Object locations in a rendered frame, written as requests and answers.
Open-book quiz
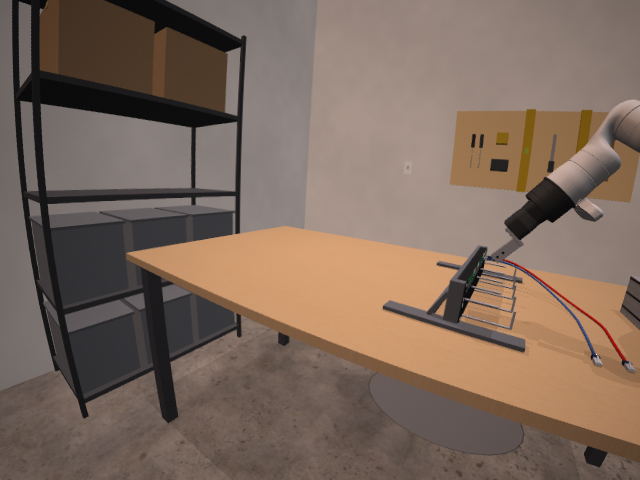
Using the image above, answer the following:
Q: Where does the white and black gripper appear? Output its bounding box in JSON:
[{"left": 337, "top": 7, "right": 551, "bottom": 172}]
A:
[{"left": 491, "top": 161, "right": 604, "bottom": 263}]

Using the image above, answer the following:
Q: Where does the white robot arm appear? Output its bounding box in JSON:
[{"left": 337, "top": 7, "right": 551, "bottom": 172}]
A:
[{"left": 568, "top": 100, "right": 640, "bottom": 187}]

